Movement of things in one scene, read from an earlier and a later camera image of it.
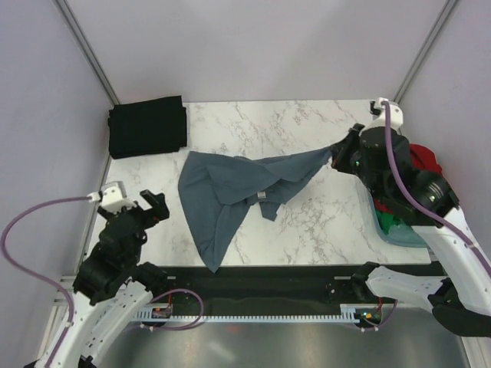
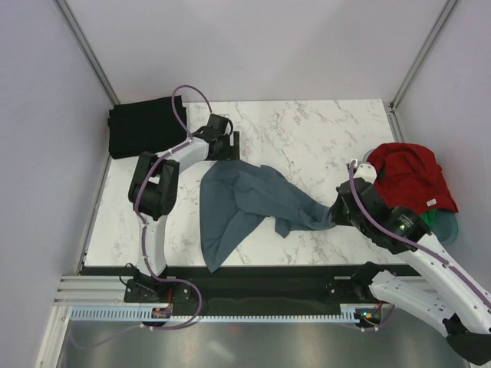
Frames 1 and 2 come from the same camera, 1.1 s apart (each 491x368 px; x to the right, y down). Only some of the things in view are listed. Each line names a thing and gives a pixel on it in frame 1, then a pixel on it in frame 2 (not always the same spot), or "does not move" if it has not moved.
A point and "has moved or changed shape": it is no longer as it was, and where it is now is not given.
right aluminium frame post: x=425 y=47 does not move
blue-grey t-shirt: x=216 y=190 has moved or changed shape
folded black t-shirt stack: x=146 y=126 does not move
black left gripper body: x=143 y=223 → x=227 y=152
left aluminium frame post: x=105 y=79 does not move
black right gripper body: x=366 y=174 → x=340 y=215
